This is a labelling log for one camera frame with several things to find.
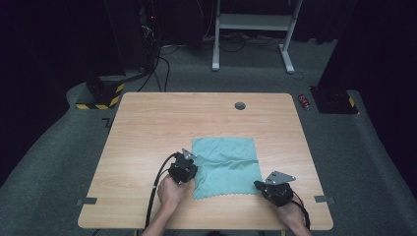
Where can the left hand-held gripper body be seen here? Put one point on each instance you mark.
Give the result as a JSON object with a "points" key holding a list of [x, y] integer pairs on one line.
{"points": [[182, 170]]}

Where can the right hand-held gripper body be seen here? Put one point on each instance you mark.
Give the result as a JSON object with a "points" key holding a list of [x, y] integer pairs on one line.
{"points": [[278, 193]]}

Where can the light blue cloth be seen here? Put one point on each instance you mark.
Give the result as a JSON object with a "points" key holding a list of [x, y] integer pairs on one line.
{"points": [[226, 167]]}

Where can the person's left hand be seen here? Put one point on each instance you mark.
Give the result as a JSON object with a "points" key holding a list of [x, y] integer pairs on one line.
{"points": [[172, 193]]}

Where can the person's right hand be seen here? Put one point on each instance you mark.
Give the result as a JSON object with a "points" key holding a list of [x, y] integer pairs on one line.
{"points": [[291, 214]]}

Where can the grey tape strip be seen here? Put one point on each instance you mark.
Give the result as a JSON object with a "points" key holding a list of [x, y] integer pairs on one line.
{"points": [[324, 199], [87, 201]]}

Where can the grey round table grommet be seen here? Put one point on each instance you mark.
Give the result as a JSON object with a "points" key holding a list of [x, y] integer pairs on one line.
{"points": [[240, 106]]}

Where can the red can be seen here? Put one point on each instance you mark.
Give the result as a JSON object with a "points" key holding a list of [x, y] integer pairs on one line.
{"points": [[304, 102]]}

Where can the black stand base yellow mark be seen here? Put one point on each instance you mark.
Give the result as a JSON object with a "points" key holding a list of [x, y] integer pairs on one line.
{"points": [[334, 101]]}

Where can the black yellow striped stand base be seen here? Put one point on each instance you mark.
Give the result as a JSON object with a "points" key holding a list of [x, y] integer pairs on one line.
{"points": [[103, 95]]}

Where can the dark computer tower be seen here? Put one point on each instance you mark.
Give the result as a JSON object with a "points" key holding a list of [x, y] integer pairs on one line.
{"points": [[149, 36]]}

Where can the white metal desk frame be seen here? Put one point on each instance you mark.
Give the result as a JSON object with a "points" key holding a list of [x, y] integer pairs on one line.
{"points": [[254, 22]]}

